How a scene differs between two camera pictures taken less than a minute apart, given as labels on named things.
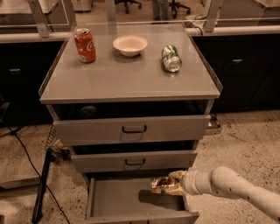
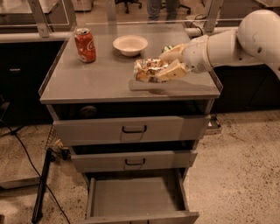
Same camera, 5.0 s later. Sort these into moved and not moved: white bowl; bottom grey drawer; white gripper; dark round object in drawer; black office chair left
Moved: white gripper
Not moved: dark round object in drawer; white bowl; black office chair left; bottom grey drawer
